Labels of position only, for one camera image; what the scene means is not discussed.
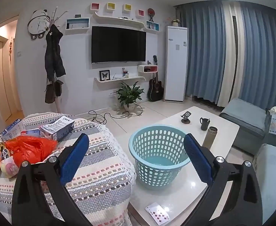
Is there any wide white box shelf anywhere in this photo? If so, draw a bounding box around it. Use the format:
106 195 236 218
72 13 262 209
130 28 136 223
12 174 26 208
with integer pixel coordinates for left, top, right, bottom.
65 18 90 30

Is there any framed butterfly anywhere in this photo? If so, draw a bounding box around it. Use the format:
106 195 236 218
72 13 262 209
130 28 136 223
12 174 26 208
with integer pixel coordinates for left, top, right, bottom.
99 70 111 81

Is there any white standing air conditioner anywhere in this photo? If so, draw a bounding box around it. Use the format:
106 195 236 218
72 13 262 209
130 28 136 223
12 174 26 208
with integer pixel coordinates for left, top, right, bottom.
164 26 188 103

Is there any black hanging bag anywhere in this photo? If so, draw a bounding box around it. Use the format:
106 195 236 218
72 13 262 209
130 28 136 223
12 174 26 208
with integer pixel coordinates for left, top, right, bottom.
55 79 64 97

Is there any white curtain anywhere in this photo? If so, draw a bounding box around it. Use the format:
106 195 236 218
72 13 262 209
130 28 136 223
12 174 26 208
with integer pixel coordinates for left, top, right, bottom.
217 2 247 109

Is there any white packet with red label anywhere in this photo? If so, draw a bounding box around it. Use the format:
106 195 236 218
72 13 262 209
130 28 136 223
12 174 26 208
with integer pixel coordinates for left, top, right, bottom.
20 128 41 138

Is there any black mug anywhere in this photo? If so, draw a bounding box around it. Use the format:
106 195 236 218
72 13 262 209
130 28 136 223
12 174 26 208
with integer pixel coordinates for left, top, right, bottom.
200 117 211 131

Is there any hallway door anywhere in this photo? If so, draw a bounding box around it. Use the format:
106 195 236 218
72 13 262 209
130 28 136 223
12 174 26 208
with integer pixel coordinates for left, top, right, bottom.
0 34 13 120

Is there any pale pink round packet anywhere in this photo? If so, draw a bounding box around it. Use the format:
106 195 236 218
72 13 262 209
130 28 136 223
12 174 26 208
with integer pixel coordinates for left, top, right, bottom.
0 157 19 177

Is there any orange plastic bag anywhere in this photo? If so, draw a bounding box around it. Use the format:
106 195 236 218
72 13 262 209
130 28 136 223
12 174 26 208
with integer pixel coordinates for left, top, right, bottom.
5 135 58 167

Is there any white curved low shelf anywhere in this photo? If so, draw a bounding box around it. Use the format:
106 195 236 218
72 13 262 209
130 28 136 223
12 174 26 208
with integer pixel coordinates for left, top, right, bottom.
94 76 146 83

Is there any white coffee table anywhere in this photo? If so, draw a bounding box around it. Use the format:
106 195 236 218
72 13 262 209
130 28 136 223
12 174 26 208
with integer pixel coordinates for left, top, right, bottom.
115 106 240 226

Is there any grey sofa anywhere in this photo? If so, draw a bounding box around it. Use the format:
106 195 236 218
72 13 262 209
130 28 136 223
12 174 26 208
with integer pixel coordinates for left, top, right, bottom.
252 144 276 224

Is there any brown hanging bag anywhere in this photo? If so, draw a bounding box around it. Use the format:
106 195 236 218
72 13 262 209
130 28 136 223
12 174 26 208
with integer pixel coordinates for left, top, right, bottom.
45 83 56 104

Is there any blue white box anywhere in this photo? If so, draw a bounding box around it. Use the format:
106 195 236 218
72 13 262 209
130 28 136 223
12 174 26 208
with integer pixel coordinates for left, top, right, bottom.
0 119 23 142

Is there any black jacket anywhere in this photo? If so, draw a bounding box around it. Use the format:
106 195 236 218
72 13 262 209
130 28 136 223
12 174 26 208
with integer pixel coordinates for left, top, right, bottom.
45 24 66 79

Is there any small white box shelf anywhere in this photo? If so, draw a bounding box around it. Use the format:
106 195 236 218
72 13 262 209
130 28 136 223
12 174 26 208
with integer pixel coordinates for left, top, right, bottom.
145 20 160 32

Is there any black phone stand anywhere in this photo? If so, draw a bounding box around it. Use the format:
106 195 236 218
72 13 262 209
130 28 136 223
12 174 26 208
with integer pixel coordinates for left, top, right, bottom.
181 111 192 124

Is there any white cubby with pink inside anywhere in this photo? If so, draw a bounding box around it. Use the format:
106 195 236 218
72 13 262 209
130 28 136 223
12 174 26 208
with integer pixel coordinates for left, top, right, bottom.
137 64 158 74

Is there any wall television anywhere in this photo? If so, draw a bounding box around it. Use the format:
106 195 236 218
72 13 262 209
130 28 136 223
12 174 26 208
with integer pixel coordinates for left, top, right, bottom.
91 26 147 64

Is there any black floor cable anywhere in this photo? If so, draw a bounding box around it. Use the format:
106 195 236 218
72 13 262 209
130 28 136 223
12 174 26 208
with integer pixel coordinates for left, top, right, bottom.
88 104 143 124

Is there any metal thermos bottle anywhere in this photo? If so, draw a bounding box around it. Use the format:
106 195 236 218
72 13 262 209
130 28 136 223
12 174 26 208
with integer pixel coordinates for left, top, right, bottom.
203 126 218 150

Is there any white curved long shelf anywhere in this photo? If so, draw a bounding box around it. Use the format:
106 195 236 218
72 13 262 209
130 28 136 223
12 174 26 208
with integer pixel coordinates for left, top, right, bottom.
92 11 145 30

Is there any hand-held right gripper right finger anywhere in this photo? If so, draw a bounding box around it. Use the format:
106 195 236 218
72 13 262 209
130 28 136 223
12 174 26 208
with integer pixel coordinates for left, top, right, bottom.
183 133 263 226

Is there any striped woven blanket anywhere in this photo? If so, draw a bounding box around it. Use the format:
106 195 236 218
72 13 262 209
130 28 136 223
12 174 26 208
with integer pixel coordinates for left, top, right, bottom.
0 112 136 226

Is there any black acoustic guitar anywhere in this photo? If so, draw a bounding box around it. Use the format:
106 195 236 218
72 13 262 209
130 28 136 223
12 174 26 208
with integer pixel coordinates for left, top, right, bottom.
148 55 164 102

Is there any large blue white carton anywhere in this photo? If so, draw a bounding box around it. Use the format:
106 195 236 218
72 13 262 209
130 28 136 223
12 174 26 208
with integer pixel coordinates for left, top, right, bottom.
39 115 75 143

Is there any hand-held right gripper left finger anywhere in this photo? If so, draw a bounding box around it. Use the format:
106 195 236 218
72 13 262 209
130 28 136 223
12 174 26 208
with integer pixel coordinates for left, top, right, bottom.
11 133 92 226

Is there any playing card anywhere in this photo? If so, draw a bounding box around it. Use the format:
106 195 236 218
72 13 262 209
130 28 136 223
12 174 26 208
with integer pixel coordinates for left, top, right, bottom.
145 202 171 223

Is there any grey blue ottoman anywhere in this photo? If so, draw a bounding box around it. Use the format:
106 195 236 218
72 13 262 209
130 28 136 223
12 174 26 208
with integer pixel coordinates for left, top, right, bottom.
219 98 268 156

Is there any panda wall clock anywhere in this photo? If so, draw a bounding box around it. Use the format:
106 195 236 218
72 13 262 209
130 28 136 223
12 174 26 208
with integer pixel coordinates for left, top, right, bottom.
27 9 51 39

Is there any light blue plastic basket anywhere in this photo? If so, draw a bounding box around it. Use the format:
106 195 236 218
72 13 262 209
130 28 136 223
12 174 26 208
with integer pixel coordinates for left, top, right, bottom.
128 125 191 191

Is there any green potted plant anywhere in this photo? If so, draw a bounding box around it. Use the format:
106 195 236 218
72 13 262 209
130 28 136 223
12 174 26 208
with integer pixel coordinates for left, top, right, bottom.
110 81 145 111

